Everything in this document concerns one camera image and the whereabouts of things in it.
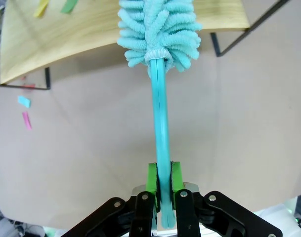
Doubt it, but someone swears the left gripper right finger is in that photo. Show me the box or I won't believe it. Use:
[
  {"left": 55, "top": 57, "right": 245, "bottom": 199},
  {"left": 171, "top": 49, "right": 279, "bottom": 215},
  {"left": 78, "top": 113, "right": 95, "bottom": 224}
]
[{"left": 171, "top": 160, "right": 283, "bottom": 237}]

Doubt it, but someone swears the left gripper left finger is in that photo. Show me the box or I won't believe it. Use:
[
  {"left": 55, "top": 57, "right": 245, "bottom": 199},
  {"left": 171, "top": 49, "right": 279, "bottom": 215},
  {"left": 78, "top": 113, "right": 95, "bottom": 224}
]
[{"left": 61, "top": 162, "right": 161, "bottom": 237}]

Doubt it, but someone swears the teal chenille duster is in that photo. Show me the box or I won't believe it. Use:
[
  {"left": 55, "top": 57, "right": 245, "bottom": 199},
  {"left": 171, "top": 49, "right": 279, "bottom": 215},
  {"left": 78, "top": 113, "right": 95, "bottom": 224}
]
[{"left": 117, "top": 0, "right": 203, "bottom": 229}]

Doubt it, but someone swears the magenta paper scrap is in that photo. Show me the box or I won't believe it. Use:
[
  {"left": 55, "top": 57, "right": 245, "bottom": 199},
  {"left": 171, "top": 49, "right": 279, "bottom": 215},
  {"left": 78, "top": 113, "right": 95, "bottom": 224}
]
[{"left": 21, "top": 111, "right": 33, "bottom": 131}]

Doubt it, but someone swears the blue paper scrap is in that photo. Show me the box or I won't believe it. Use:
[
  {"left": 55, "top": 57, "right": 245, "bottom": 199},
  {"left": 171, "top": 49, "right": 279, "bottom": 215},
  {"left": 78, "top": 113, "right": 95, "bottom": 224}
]
[{"left": 17, "top": 95, "right": 32, "bottom": 109}]

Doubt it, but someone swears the green paper scrap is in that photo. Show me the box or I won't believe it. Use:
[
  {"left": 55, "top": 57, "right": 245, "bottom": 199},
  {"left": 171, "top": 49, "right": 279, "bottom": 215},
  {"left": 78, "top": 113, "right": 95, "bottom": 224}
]
[{"left": 60, "top": 0, "right": 79, "bottom": 14}]

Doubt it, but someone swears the yellow paper scrap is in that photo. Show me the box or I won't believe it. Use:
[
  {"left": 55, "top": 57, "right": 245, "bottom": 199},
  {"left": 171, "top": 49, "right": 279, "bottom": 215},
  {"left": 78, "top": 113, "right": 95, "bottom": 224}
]
[{"left": 33, "top": 0, "right": 49, "bottom": 18}]

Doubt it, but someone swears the two-tier wooden shelf black frame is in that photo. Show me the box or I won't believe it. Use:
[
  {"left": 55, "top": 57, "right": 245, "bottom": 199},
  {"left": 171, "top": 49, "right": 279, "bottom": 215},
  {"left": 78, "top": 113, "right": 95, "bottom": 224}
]
[{"left": 0, "top": 0, "right": 292, "bottom": 91}]

